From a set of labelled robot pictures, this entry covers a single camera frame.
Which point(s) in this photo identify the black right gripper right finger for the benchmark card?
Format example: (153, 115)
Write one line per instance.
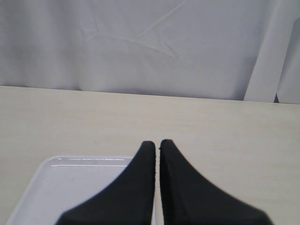
(188, 198)

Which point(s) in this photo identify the white backdrop curtain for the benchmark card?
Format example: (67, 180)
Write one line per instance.
(223, 49)

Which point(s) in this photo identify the white rectangular tray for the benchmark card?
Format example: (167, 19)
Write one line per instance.
(62, 182)

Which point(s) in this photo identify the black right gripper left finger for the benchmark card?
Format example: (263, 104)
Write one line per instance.
(128, 200)

